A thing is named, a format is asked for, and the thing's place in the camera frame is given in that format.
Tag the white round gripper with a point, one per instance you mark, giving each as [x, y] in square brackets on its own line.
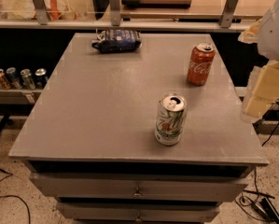
[274, 32]

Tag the white green 7up can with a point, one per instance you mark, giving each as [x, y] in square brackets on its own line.
[171, 117]

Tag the orange coca-cola can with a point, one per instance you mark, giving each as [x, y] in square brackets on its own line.
[200, 63]

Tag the blue chip bag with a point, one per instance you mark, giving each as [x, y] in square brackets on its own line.
[114, 41]

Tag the orange white bag behind glass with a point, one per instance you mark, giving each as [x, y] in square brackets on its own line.
[58, 10]

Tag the dark blue can on shelf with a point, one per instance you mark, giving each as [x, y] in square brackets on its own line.
[41, 77]

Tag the green silver can on shelf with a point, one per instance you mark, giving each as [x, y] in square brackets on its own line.
[27, 78]

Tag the blue silver can on shelf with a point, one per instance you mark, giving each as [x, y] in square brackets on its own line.
[14, 77]

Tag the orange gold can on shelf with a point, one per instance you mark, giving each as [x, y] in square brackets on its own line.
[3, 80]

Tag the upper grey drawer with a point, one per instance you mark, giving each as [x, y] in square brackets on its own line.
[139, 187]

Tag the grey drawer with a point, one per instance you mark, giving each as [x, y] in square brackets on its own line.
[138, 212]
[139, 187]

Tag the black power strip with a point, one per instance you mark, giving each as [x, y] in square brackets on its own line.
[265, 208]

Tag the grey drawer cabinet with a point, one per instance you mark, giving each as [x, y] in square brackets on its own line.
[97, 115]

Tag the lower grey drawer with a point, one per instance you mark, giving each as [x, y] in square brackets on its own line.
[138, 212]

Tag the low grey side shelf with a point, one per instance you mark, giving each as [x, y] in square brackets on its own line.
[18, 97]

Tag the grey metal bracket right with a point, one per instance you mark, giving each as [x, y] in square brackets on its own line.
[226, 18]

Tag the grey metal bracket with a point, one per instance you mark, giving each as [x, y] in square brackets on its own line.
[226, 18]
[115, 12]
[42, 15]

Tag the grey metal bracket middle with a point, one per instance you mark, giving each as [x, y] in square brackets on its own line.
[115, 12]

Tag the grey metal bracket left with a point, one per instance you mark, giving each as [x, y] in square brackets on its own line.
[42, 15]

